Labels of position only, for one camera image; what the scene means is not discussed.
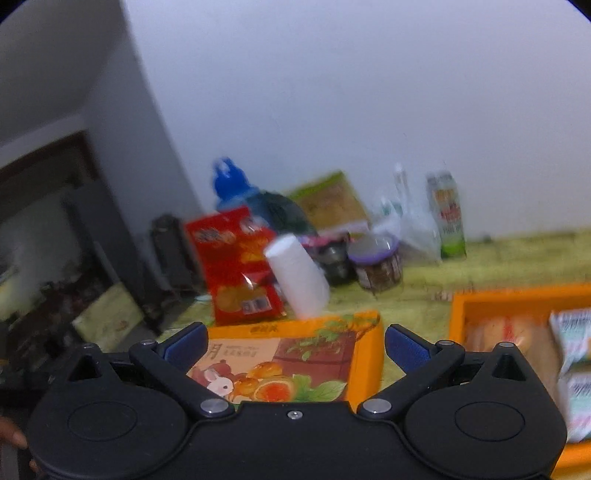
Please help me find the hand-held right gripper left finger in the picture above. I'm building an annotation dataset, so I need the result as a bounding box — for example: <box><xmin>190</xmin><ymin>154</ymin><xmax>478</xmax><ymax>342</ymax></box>
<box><xmin>67</xmin><ymin>322</ymin><xmax>235</xmax><ymax>420</ymax></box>

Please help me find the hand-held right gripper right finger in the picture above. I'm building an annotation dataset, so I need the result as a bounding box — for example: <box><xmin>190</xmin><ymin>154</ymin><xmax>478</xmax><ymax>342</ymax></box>
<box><xmin>358</xmin><ymin>324</ymin><xmax>527</xmax><ymax>420</ymax></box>

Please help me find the clear-wrapped round cake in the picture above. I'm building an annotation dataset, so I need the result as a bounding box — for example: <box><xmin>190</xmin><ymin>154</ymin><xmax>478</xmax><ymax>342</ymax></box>
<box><xmin>464</xmin><ymin>316</ymin><xmax>561</xmax><ymax>370</ymax></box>

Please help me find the orange illustrated box lid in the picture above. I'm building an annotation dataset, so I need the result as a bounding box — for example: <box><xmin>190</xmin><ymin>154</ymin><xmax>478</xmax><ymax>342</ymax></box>
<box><xmin>185</xmin><ymin>310</ymin><xmax>385</xmax><ymax>414</ymax></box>

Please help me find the orange gift box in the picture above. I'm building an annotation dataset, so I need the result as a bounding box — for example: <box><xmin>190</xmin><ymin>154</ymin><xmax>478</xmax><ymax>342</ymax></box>
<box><xmin>449</xmin><ymin>282</ymin><xmax>591</xmax><ymax>480</ymax></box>

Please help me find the green biscuit packet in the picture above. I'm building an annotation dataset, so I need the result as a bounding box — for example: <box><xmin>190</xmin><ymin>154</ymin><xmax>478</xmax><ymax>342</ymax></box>
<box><xmin>549</xmin><ymin>309</ymin><xmax>591</xmax><ymax>363</ymax></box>
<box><xmin>558</xmin><ymin>371</ymin><xmax>591</xmax><ymax>441</ymax></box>

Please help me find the person's left hand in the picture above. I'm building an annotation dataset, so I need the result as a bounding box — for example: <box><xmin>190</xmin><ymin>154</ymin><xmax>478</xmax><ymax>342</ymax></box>
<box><xmin>0</xmin><ymin>414</ymin><xmax>41</xmax><ymax>472</ymax></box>

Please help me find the purple-lidded food can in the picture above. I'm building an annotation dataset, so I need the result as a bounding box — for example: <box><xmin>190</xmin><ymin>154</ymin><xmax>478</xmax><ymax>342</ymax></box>
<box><xmin>347</xmin><ymin>234</ymin><xmax>403</xmax><ymax>292</ymax></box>

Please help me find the red snack bag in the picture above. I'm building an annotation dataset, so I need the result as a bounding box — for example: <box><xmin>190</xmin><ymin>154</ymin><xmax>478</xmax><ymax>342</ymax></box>
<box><xmin>184</xmin><ymin>207</ymin><xmax>288</xmax><ymax>326</ymax></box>

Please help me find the black container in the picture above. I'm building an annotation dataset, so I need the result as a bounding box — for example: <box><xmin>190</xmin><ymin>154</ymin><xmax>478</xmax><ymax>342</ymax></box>
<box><xmin>150</xmin><ymin>215</ymin><xmax>195</xmax><ymax>296</ymax></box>

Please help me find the dark glass jar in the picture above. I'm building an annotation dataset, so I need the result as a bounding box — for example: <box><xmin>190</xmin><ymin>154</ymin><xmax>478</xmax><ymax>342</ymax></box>
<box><xmin>300</xmin><ymin>231</ymin><xmax>356</xmax><ymax>287</ymax></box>

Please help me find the white plastic bag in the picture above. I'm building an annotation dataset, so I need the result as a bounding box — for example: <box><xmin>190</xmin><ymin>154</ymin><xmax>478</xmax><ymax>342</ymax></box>
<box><xmin>369</xmin><ymin>164</ymin><xmax>443</xmax><ymax>266</ymax></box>

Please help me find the green and white beer can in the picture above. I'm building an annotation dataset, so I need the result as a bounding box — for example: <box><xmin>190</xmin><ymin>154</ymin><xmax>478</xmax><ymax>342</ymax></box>
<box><xmin>426</xmin><ymin>171</ymin><xmax>468</xmax><ymax>259</ymax></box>

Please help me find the green-edged brown food packet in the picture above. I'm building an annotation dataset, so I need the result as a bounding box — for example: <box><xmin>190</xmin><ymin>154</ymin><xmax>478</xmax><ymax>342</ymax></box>
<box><xmin>286</xmin><ymin>171</ymin><xmax>372</xmax><ymax>234</ymax></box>

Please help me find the blue-capped water bottle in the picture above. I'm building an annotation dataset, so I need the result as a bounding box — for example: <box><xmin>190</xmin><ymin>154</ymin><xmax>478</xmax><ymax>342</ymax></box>
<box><xmin>211</xmin><ymin>157</ymin><xmax>319</xmax><ymax>241</ymax></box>

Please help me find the dark wooden cabinet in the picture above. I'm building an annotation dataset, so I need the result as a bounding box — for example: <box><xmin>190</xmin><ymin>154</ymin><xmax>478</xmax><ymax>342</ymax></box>
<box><xmin>0</xmin><ymin>131</ymin><xmax>158</xmax><ymax>333</ymax></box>

